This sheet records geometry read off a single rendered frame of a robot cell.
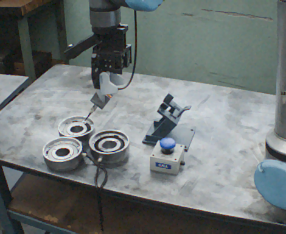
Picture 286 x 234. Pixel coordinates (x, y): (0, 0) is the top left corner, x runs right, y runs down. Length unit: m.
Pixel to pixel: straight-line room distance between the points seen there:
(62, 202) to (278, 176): 0.77
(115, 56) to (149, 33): 1.72
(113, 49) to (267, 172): 0.47
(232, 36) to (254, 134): 1.44
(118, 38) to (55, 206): 0.60
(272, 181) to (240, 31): 1.85
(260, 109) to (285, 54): 0.65
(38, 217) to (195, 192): 0.55
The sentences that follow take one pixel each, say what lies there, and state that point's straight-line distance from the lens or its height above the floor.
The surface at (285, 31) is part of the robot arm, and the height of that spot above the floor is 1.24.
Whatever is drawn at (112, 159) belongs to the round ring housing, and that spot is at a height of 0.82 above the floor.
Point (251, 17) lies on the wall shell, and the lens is 2.43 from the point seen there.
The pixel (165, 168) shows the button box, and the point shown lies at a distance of 0.93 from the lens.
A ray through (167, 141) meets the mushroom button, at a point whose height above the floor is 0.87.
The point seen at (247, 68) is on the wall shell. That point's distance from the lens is 2.56.
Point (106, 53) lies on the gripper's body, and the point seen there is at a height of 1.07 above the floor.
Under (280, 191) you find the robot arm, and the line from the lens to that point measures 0.70.
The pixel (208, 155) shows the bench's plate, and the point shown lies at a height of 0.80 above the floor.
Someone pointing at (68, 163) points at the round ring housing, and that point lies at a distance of 0.95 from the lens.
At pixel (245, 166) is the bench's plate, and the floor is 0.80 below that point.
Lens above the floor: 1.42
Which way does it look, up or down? 33 degrees down
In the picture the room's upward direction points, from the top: 1 degrees counter-clockwise
